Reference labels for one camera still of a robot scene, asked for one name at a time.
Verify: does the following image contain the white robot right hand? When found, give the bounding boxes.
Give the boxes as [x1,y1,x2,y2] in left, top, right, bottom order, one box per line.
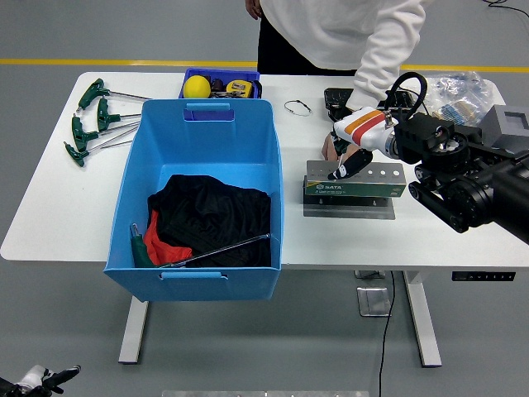
[326,106,399,181]

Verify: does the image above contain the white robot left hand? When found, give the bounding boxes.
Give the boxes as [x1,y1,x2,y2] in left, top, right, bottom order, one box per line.
[18,364,82,395]

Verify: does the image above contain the person's left hand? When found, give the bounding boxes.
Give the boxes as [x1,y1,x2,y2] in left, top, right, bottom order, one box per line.
[321,132,344,162]

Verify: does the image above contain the small green T-handle hex key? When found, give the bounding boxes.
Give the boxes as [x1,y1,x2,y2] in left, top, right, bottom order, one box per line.
[331,132,347,171]

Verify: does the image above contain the green grey hex key stand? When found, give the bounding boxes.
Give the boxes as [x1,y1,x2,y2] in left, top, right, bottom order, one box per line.
[303,160,408,220]

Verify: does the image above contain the large green T-handle hex key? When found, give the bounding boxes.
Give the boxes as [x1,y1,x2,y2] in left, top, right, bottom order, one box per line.
[129,222,272,269]

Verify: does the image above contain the large light blue plastic box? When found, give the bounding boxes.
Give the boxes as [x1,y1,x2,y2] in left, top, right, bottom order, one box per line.
[102,98,285,303]

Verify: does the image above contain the grey square box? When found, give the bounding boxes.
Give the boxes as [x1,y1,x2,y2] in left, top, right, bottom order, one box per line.
[479,103,529,154]

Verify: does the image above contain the black electronics tray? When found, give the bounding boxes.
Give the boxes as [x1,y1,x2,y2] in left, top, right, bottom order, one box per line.
[323,87,414,123]

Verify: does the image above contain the small dark blue bin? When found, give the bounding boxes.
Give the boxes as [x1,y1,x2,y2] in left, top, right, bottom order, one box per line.
[179,68,261,99]

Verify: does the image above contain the person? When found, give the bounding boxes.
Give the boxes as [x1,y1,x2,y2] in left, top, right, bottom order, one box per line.
[244,0,427,162]

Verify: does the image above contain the yellow tape measure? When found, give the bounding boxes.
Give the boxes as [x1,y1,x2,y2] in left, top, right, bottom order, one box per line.
[225,79,254,98]

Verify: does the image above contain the taped resistor strips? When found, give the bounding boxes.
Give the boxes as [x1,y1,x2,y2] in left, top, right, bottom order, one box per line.
[429,103,480,125]

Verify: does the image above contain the yellow ball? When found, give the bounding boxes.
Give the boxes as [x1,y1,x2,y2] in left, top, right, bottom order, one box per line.
[183,75,212,98]

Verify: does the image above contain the clear plastic parts bag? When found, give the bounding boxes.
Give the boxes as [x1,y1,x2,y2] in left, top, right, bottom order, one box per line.
[425,70,497,125]

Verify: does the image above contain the white table leg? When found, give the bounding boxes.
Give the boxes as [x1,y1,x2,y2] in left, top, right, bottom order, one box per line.
[118,299,150,365]
[403,270,443,368]

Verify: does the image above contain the black cloth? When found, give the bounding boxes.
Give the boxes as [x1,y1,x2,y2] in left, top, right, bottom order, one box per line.
[147,174,273,268]

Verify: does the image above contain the metal floor plate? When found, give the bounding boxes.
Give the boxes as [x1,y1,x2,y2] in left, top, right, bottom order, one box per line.
[356,286,393,318]

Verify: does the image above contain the red cloth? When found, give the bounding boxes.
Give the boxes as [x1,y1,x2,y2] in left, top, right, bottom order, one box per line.
[143,209,194,265]

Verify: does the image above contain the black table control panel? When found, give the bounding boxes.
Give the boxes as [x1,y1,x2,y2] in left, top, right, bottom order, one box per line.
[450,270,517,283]

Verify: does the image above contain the thin wire loop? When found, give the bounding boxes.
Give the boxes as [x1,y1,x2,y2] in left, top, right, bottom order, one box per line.
[284,99,312,118]

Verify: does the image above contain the black cable on floor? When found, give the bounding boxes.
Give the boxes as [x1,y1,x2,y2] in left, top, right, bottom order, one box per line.
[483,0,529,20]

